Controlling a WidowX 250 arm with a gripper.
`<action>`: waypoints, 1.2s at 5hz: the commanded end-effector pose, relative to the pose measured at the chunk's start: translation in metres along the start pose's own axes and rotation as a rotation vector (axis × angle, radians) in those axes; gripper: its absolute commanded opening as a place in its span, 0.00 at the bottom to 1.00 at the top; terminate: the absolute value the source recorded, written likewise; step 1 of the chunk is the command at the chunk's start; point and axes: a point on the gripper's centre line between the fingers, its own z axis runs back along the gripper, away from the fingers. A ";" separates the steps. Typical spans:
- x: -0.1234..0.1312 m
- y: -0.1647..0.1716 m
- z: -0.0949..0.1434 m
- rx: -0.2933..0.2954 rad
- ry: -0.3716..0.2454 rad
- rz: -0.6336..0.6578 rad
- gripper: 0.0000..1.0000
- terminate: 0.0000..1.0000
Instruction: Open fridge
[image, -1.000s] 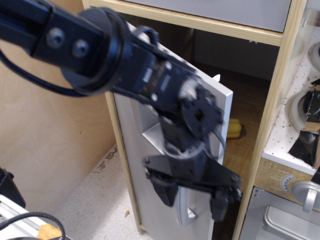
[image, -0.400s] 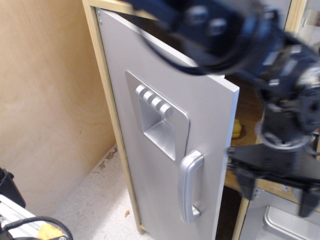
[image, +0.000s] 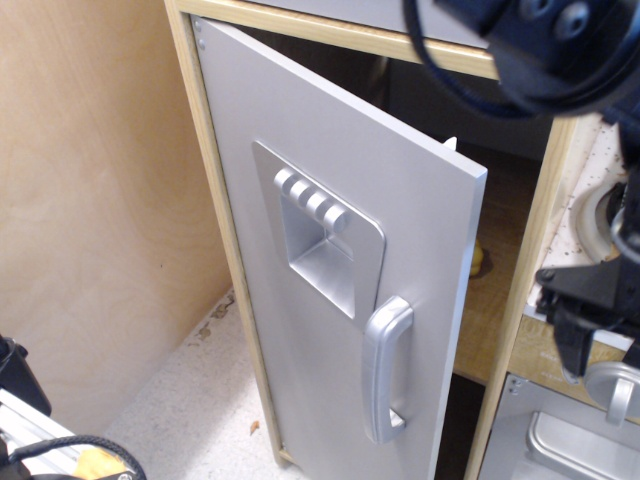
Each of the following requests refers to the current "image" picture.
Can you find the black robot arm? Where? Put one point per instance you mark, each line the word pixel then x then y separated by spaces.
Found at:
pixel 566 58

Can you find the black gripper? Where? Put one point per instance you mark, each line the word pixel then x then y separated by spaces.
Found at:
pixel 609 290

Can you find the silver toy fridge door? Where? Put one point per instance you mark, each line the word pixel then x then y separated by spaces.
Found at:
pixel 356 233

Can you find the silver upper freezer door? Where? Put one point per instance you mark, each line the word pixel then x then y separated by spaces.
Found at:
pixel 387 15

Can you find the yellow object inside fridge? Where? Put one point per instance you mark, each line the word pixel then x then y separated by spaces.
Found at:
pixel 477 259

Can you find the wooden toy kitchen frame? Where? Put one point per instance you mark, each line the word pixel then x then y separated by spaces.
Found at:
pixel 495 299

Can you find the silver oven knob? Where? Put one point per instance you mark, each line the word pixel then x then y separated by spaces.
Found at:
pixel 614 386

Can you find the aluminium rail lower left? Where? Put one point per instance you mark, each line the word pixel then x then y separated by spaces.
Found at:
pixel 22 425

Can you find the silver oven door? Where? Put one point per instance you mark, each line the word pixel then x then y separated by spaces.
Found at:
pixel 542 434

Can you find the black box lower left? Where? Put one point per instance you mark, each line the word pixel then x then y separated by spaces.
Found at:
pixel 18 379

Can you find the orange tape piece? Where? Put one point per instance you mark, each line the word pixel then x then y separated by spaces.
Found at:
pixel 96 463

